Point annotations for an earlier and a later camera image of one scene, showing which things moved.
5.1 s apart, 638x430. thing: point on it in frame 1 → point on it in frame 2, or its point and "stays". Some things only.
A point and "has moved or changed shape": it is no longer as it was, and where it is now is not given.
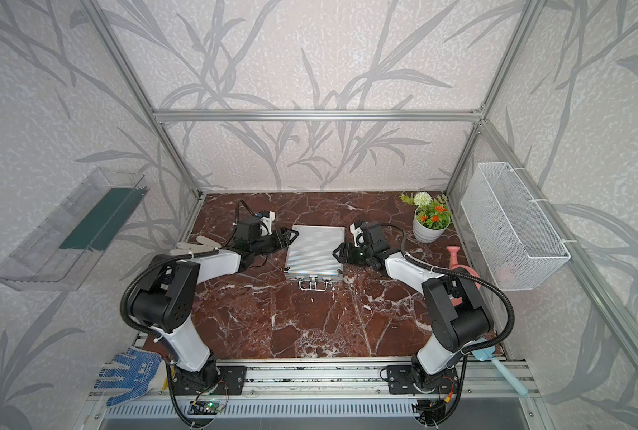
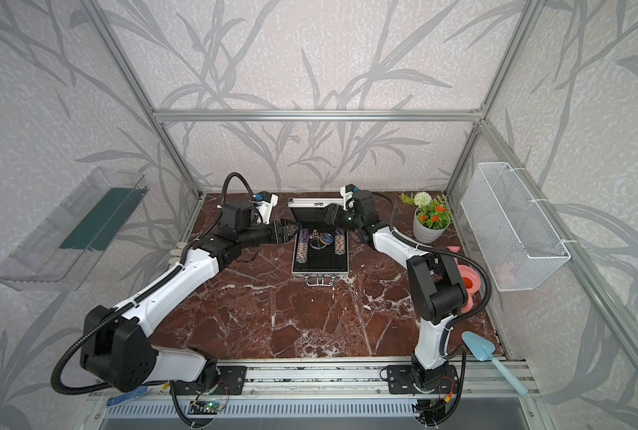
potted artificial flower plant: (431, 218) stays
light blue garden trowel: (487, 354) stays
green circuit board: (207, 406) stays
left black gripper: (283, 238) → (281, 236)
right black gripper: (345, 255) → (333, 214)
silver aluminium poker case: (311, 262) has moved or changed shape
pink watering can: (457, 301) stays
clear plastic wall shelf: (63, 253) stays
